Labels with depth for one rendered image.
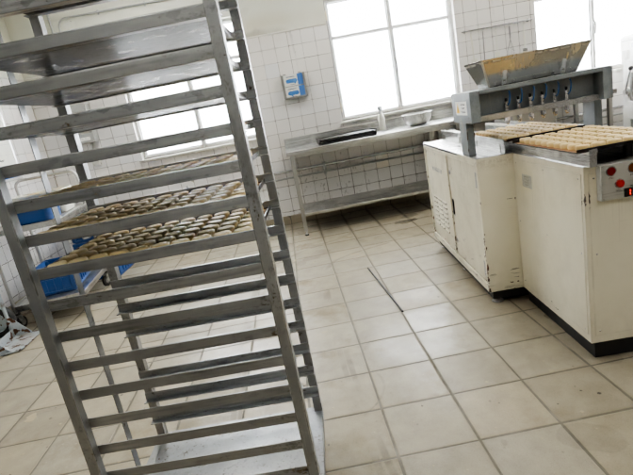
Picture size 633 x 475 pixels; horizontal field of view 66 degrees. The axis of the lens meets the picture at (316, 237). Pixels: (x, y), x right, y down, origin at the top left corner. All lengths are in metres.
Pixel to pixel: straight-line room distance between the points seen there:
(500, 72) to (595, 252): 1.06
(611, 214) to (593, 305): 0.39
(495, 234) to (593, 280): 0.71
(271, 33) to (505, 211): 3.69
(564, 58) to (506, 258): 1.06
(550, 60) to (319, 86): 3.29
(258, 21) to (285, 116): 1.03
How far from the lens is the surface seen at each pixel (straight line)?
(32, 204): 1.42
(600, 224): 2.24
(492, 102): 2.82
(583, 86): 3.01
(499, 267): 2.90
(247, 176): 1.21
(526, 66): 2.85
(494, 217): 2.81
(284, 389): 1.43
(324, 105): 5.72
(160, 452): 2.04
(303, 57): 5.74
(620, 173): 2.20
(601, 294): 2.34
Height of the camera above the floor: 1.24
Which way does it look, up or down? 14 degrees down
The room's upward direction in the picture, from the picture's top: 11 degrees counter-clockwise
